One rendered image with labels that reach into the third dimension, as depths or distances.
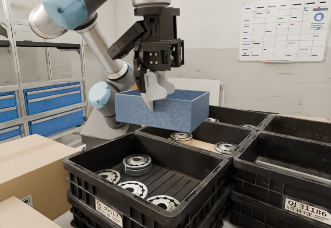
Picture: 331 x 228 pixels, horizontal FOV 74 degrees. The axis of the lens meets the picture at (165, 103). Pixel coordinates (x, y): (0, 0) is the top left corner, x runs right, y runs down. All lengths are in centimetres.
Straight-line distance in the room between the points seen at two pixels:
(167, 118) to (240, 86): 353
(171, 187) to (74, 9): 54
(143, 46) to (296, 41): 358
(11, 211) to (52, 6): 49
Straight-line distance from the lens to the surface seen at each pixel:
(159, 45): 42
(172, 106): 47
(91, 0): 47
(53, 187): 83
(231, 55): 397
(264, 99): 399
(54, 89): 276
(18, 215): 67
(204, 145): 101
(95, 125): 127
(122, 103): 54
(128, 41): 47
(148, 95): 46
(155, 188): 71
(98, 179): 59
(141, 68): 44
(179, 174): 79
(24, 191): 78
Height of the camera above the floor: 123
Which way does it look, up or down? 13 degrees down
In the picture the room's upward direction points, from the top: straight up
